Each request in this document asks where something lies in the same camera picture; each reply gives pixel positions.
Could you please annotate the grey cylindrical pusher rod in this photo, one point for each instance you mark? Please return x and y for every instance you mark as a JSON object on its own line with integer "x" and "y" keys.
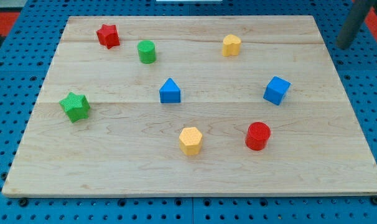
{"x": 353, "y": 22}

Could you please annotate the yellow heart block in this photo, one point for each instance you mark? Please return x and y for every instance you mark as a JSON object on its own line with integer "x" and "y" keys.
{"x": 231, "y": 45}

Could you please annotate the blue cube block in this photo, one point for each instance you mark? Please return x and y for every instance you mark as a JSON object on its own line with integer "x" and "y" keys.
{"x": 276, "y": 90}

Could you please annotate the red cylinder block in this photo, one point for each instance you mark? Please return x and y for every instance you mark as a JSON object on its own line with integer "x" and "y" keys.
{"x": 257, "y": 136}

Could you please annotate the blue triangle block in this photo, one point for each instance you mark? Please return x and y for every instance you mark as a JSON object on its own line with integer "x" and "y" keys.
{"x": 170, "y": 92}

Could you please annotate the yellow hexagon block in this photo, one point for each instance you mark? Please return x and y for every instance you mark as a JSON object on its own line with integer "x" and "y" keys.
{"x": 190, "y": 141}

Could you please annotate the green cylinder block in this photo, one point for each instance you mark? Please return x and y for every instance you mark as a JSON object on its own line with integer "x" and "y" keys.
{"x": 146, "y": 51}

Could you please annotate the wooden board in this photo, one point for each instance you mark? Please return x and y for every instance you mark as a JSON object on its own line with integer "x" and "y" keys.
{"x": 129, "y": 144}

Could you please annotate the red star block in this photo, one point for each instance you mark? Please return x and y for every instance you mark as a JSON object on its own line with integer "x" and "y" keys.
{"x": 108, "y": 36}

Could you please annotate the green star block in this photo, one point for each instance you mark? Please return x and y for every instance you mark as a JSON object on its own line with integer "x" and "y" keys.
{"x": 75, "y": 106}

